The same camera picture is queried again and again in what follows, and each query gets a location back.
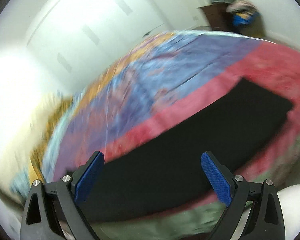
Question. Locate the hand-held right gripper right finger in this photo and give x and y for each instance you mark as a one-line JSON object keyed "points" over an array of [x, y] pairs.
{"points": [[216, 180]]}

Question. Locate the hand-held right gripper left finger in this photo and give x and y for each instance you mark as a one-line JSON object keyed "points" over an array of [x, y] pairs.
{"points": [[88, 180]]}

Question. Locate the black pants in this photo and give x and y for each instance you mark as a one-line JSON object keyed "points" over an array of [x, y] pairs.
{"points": [[177, 167]]}

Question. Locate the orange green floral quilt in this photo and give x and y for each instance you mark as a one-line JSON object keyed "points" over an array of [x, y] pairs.
{"points": [[53, 113]]}

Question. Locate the colourful patchwork bedspread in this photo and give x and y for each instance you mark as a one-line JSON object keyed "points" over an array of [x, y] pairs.
{"points": [[165, 80]]}

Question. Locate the white wardrobe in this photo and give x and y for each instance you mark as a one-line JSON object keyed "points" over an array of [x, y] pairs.
{"points": [[77, 30]]}

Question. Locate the olive brown box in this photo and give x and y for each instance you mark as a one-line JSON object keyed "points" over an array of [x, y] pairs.
{"points": [[257, 28]]}

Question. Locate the blue bag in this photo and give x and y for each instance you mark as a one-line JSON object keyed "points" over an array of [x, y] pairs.
{"points": [[242, 19]]}

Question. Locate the dark wooden cabinet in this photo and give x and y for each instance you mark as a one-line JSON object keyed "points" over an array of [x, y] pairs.
{"points": [[215, 15]]}

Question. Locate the pile of pastel clothes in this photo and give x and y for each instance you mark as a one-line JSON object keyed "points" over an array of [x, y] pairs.
{"points": [[241, 6]]}

